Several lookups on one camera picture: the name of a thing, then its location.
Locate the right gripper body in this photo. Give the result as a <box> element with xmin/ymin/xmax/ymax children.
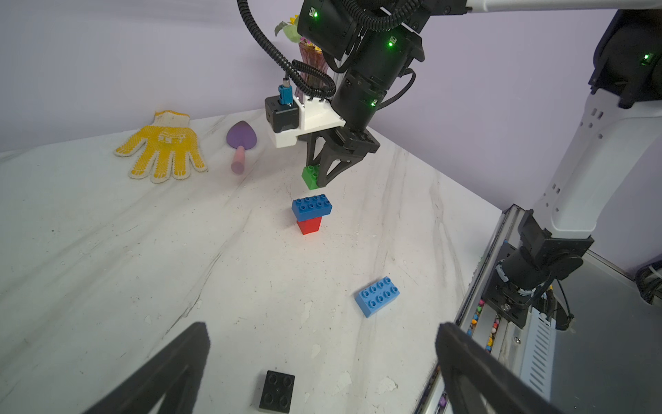
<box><xmin>331</xmin><ymin>72</ymin><xmax>386</xmax><ymax>155</ymax></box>

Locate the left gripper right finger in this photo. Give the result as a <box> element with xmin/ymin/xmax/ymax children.
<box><xmin>435</xmin><ymin>323</ymin><xmax>560</xmax><ymax>414</ymax></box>

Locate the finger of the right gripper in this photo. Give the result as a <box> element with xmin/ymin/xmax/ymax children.
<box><xmin>317</xmin><ymin>141</ymin><xmax>372</xmax><ymax>188</ymax></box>
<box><xmin>304</xmin><ymin>133</ymin><xmax>322</xmax><ymax>167</ymax></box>

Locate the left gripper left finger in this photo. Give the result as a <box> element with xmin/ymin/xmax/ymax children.
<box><xmin>86</xmin><ymin>322</ymin><xmax>210</xmax><ymax>413</ymax></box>

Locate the green lego brick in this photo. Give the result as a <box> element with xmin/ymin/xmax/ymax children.
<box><xmin>302</xmin><ymin>165</ymin><xmax>319</xmax><ymax>190</ymax></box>

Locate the dark blue lego brick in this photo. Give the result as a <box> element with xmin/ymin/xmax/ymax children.
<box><xmin>291</xmin><ymin>194</ymin><xmax>333</xmax><ymax>222</ymax></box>

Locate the red lego brick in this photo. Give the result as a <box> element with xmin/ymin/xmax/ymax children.
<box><xmin>297</xmin><ymin>217</ymin><xmax>322</xmax><ymax>236</ymax></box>

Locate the black lego brick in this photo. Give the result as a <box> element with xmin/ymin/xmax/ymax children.
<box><xmin>259</xmin><ymin>370</ymin><xmax>296</xmax><ymax>413</ymax></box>

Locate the light blue lego brick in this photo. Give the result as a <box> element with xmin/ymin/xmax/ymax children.
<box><xmin>354</xmin><ymin>277</ymin><xmax>400</xmax><ymax>318</ymax></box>

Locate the dark glass vase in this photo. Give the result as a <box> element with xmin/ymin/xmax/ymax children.
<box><xmin>297</xmin><ymin>40</ymin><xmax>332</xmax><ymax>102</ymax></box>

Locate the purple pink trowel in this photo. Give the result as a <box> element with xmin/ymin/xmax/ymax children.
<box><xmin>226</xmin><ymin>121</ymin><xmax>257</xmax><ymax>174</ymax></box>

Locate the yellow flower bouquet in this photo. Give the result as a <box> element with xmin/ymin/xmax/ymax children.
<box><xmin>274</xmin><ymin>15</ymin><xmax>302</xmax><ymax>43</ymax></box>

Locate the yellow work glove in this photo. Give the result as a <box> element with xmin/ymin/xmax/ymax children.
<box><xmin>114</xmin><ymin>110</ymin><xmax>208</xmax><ymax>184</ymax></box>

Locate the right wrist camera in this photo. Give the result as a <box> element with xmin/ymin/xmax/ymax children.
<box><xmin>265</xmin><ymin>79</ymin><xmax>345</xmax><ymax>148</ymax></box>

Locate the aluminium front rail frame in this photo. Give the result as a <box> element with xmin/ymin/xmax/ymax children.
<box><xmin>413</xmin><ymin>204</ymin><xmax>662</xmax><ymax>414</ymax></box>

